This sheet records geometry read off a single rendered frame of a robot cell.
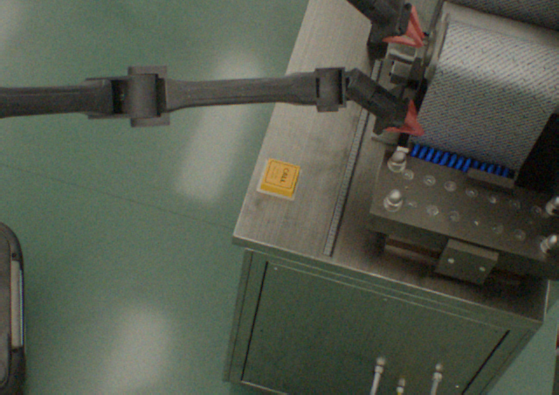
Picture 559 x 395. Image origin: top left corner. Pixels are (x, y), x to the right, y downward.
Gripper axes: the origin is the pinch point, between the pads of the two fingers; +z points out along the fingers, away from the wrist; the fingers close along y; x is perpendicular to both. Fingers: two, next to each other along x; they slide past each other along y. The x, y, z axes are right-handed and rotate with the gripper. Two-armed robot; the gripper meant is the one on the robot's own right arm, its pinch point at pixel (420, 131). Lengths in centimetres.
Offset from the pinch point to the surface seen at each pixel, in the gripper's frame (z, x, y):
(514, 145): 14.0, 12.9, 0.3
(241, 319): 5, -61, 26
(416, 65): -9.6, 7.1, -7.1
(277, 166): -15.6, -25.9, 8.1
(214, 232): 16, -115, -23
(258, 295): 1, -48, 25
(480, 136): 8.1, 9.2, 0.3
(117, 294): -2, -125, 5
